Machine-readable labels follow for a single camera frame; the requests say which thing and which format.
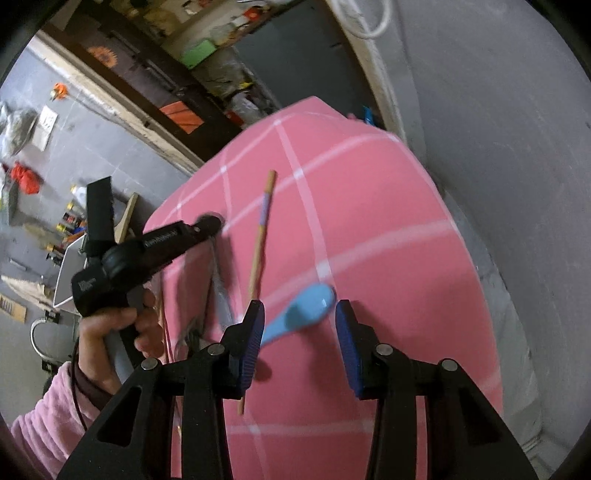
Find black handled knife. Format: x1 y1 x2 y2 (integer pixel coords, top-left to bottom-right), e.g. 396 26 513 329
183 237 235 351

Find wooden chopstick purple band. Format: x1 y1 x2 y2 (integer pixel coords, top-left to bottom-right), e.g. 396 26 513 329
238 170 277 415

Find light blue plastic spoon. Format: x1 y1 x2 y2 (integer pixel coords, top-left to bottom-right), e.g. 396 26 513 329
260 283 337 347

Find pink left sleeve forearm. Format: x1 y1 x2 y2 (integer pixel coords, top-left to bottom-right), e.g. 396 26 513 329
8 362 112 479

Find person's left hand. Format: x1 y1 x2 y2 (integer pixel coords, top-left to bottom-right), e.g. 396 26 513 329
78 289 164 394

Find white perforated utensil holder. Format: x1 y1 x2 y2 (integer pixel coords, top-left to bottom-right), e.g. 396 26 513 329
53 235 86 315

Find red plastic bag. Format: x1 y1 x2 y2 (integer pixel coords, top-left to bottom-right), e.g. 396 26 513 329
10 161 41 195

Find hanging grey plastic bag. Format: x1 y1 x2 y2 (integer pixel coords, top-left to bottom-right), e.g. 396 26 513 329
1 101 37 160

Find pink checked tablecloth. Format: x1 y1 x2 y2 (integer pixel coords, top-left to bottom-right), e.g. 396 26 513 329
146 97 503 479

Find green box on shelf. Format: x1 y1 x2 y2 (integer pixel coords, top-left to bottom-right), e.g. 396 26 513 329
180 39 216 70

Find grey cabinet in doorway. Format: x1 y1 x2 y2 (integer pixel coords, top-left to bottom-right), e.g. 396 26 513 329
235 1 373 116

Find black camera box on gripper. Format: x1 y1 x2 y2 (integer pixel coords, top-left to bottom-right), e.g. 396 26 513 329
85 176 115 258

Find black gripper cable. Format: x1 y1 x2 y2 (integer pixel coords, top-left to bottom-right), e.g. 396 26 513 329
69 338 91 434

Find white wall socket panel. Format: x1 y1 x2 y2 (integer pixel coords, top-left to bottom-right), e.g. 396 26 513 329
31 105 58 152

